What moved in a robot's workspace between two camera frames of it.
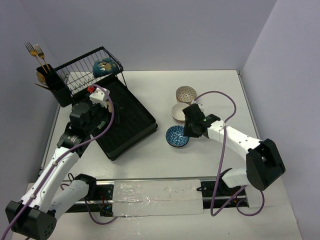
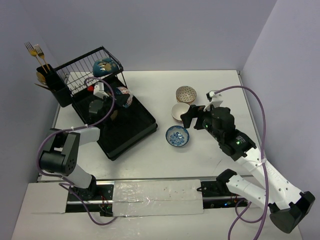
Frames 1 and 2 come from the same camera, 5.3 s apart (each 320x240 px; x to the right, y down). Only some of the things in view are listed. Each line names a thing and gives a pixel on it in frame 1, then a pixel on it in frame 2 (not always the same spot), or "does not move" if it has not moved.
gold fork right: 41,54 does not move
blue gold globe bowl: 104,66 does not move
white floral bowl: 177,113 does not move
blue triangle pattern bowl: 175,136 to 122,90
